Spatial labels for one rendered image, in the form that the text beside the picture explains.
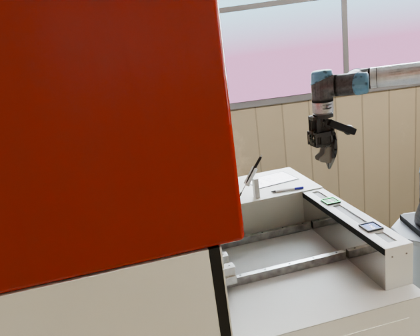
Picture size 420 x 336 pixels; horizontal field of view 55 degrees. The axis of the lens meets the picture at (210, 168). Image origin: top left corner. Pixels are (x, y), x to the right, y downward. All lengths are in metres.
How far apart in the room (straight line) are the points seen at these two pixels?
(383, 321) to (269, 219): 0.63
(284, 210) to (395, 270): 0.56
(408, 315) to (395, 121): 2.20
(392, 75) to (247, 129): 1.69
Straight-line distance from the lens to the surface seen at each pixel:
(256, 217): 1.70
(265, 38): 3.03
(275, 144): 3.14
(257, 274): 1.40
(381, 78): 1.58
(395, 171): 3.49
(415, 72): 1.58
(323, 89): 1.48
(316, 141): 1.50
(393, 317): 1.35
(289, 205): 1.74
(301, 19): 3.08
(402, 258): 1.35
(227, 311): 0.85
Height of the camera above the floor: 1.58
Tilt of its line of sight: 16 degrees down
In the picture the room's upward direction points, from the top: 8 degrees counter-clockwise
